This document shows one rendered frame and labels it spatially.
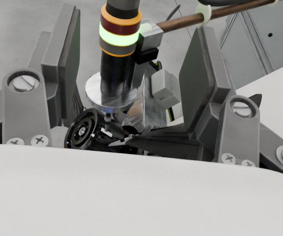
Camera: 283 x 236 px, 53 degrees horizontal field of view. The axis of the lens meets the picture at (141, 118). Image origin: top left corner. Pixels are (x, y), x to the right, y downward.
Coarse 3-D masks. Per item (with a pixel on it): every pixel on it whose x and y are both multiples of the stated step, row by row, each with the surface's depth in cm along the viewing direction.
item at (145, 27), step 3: (141, 24) 34; (144, 24) 34; (147, 24) 34; (141, 27) 33; (144, 27) 33; (147, 27) 33; (150, 27) 34; (141, 30) 33; (144, 30) 33; (147, 30) 33; (138, 36) 33; (138, 39) 34
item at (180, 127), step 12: (252, 96) 50; (156, 132) 53; (168, 132) 49; (180, 132) 47; (132, 144) 51; (144, 144) 48; (156, 144) 47; (168, 144) 45; (180, 144) 43; (192, 144) 42; (168, 156) 42; (180, 156) 40; (192, 156) 39
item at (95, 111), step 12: (84, 120) 63; (96, 120) 59; (72, 132) 65; (84, 132) 61; (96, 132) 58; (120, 132) 63; (132, 132) 67; (72, 144) 63; (84, 144) 58; (96, 144) 58; (108, 144) 60
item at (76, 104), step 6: (78, 96) 76; (72, 102) 82; (78, 102) 77; (72, 108) 84; (78, 108) 77; (72, 114) 86; (78, 114) 79; (66, 120) 93; (72, 120) 88; (66, 126) 94
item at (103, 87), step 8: (104, 56) 33; (112, 56) 32; (128, 56) 33; (104, 64) 34; (112, 64) 33; (120, 64) 33; (128, 64) 34; (104, 72) 35; (112, 72) 34; (120, 72) 34; (104, 80) 36; (112, 80) 35; (120, 80) 35; (104, 88) 37; (112, 88) 36; (120, 88) 37; (112, 96) 38
